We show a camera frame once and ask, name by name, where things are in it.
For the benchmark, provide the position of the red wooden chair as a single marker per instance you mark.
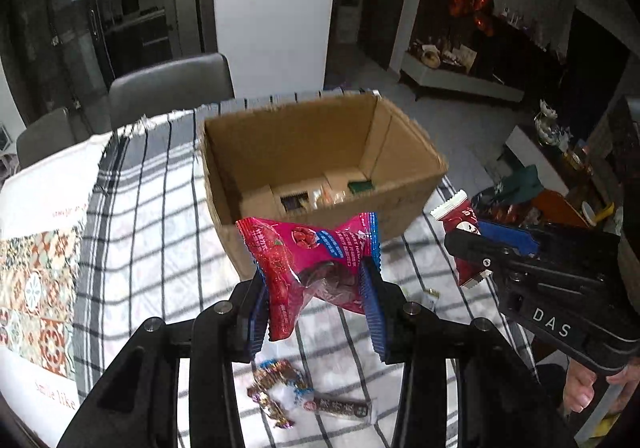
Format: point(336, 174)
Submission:
point(554, 208)

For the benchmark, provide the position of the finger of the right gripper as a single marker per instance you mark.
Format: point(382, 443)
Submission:
point(502, 260)
point(518, 239)

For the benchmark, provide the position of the black white checked tablecloth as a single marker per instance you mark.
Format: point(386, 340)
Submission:
point(188, 204)

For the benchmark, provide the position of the red berry snack packet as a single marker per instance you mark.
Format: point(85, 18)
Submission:
point(312, 265)

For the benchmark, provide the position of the glass sliding door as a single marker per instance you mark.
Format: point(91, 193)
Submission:
point(67, 53)

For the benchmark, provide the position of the black gold snack packet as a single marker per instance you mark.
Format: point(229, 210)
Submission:
point(295, 202)

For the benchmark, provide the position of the beige snack bag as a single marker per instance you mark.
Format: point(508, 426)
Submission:
point(324, 196)

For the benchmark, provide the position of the dark green snack packet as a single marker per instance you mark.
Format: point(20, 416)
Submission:
point(360, 186)

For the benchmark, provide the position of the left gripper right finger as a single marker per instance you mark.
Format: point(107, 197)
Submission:
point(499, 402)

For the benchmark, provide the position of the green cloth on chair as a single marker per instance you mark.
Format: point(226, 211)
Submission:
point(521, 186)

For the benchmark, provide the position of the shiny candies cluster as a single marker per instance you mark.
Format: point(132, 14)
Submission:
point(281, 391)

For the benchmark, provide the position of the person right hand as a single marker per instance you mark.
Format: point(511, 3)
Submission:
point(620, 426)

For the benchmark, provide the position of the white flower ornament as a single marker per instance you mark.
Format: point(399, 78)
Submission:
point(549, 131)

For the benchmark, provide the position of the grey dining chair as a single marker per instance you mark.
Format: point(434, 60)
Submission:
point(179, 84)
point(50, 134)

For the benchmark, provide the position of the patterned floral table mat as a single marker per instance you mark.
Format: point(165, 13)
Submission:
point(39, 276)

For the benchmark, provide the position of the brown haw roll stick packet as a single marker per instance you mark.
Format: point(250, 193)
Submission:
point(340, 407)

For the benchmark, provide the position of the brown cardboard box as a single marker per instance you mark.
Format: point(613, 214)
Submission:
point(253, 157)

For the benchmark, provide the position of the white tv cabinet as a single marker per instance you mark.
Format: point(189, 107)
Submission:
point(437, 79)

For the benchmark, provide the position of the red white snack packet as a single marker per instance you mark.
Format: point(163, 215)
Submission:
point(461, 227)

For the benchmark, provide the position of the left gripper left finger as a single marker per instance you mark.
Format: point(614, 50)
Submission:
point(135, 402)

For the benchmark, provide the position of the grey dining chair right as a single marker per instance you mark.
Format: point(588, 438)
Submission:
point(179, 84)

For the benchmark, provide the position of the grey dining chair left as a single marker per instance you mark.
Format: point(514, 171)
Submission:
point(50, 134)

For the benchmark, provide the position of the red balloons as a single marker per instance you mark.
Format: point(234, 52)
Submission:
point(480, 12)

